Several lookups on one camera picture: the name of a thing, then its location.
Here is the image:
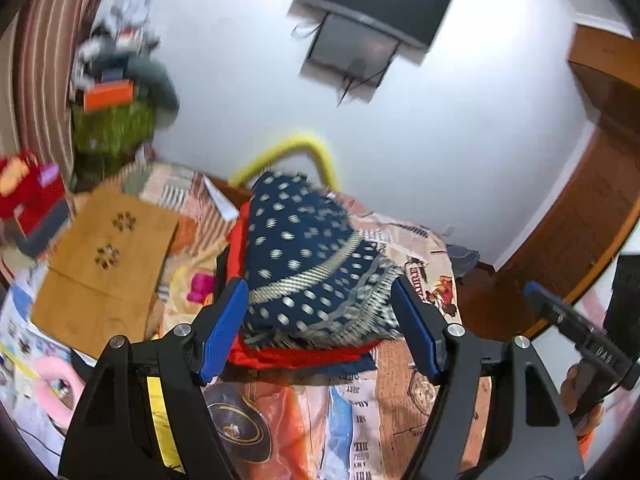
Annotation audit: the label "orange box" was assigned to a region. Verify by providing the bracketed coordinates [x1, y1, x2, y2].
[82, 80, 136, 114]

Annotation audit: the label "pink plush cushion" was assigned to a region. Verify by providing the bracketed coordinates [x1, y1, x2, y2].
[31, 359, 87, 429]

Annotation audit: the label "printed bed blanket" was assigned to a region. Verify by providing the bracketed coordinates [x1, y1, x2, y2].
[120, 160, 502, 480]

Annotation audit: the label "green patterned cloth cover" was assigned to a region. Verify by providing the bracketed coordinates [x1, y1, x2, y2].
[70, 100, 159, 182]

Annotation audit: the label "small black wall monitor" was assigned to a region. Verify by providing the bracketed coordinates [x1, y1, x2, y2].
[306, 12, 401, 79]

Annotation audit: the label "tan perforated cardboard box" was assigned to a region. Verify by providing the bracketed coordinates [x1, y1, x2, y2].
[31, 187, 181, 361]

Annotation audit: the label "red folded garment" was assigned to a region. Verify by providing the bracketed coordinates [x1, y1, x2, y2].
[227, 200, 382, 372]

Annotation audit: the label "dark green garment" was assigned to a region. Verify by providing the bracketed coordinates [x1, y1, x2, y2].
[127, 57, 181, 112]

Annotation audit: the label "wooden-framed white wardrobe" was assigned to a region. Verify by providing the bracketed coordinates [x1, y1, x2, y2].
[520, 230, 640, 342]

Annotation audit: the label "wooden door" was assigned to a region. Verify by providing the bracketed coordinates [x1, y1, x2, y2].
[492, 100, 640, 282]

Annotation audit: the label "wooden overhead cabinet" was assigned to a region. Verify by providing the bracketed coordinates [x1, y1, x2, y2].
[567, 22, 640, 107]

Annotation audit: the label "striped pink beige curtain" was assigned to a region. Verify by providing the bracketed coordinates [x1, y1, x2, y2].
[0, 0, 127, 202]

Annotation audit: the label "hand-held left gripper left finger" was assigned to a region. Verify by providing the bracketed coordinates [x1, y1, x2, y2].
[57, 277, 250, 480]

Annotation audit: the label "magenta cloth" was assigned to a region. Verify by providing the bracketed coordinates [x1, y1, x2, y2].
[187, 271, 217, 306]

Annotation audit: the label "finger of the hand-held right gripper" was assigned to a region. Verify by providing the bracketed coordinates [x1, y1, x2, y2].
[524, 281, 584, 344]

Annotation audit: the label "yellow cloth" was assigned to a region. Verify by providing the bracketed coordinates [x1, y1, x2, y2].
[146, 374, 185, 471]

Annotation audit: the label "printed papers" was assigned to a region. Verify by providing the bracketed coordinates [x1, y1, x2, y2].
[0, 260, 101, 461]

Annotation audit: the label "red plush toy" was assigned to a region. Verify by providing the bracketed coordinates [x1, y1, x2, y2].
[0, 152, 69, 222]

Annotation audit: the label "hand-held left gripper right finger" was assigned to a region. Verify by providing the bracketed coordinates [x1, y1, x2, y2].
[391, 275, 586, 480]

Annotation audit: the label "yellow foam tube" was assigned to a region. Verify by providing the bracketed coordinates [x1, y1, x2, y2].
[227, 130, 337, 194]

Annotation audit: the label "navy patterned hooded garment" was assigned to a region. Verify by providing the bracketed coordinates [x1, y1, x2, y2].
[239, 171, 406, 349]

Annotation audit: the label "dark box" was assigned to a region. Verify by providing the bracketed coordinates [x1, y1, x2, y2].
[12, 200, 71, 257]

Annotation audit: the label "pile of papers and clothes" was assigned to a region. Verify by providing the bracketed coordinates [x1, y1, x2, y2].
[70, 0, 162, 91]

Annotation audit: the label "person's right hand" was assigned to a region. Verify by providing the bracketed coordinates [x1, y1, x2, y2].
[559, 364, 609, 434]

